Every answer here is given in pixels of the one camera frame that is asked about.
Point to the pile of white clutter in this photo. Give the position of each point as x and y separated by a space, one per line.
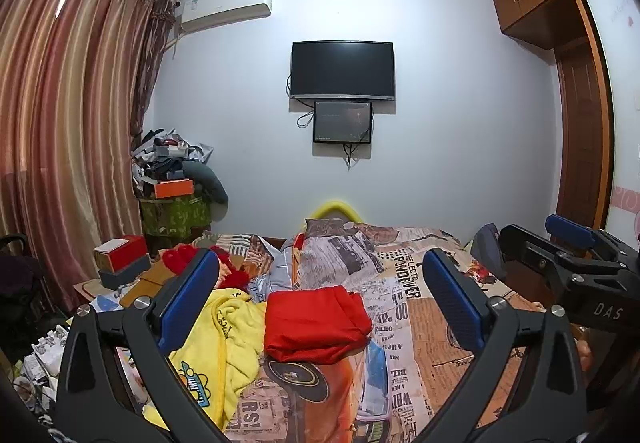
42 358

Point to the yellow blanket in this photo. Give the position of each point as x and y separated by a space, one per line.
235 338

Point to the wooden door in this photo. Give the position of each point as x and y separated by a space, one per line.
582 133

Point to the white air conditioner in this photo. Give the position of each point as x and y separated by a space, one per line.
225 8

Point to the newspaper print bed cover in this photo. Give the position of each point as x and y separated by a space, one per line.
395 348

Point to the red and white box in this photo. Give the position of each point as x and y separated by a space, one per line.
122 253

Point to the orange box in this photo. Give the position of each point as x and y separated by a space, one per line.
172 189

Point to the green printed box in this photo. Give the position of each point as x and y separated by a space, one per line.
175 215

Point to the yellow headboard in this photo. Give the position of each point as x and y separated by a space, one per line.
332 206

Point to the grey pillow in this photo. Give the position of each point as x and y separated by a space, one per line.
212 183

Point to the white sliding wardrobe door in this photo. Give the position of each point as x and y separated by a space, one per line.
617 98

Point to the dark grey box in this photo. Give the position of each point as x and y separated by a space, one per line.
125 275

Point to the black wall television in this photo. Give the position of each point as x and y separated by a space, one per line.
342 68

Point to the grey striped cloth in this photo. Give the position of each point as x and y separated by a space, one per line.
280 273

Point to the striped brown curtain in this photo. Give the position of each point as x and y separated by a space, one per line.
60 123

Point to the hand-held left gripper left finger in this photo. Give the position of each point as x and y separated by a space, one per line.
192 283

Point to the brown cardboard envelope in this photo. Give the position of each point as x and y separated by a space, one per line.
150 283

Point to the small black monitor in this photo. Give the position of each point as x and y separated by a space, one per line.
342 120

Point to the black chair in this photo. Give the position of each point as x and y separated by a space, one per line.
17 283

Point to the pile of clothes and boxes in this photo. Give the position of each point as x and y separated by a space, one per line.
160 155

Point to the wooden nightstand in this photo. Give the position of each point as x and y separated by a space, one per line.
92 290

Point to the red hoodie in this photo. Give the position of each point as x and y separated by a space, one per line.
315 323

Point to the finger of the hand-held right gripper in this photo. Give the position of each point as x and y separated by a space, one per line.
570 229
525 245

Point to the red plush toy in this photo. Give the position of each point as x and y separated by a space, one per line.
232 275

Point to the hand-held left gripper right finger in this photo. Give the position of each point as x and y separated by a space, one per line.
450 303

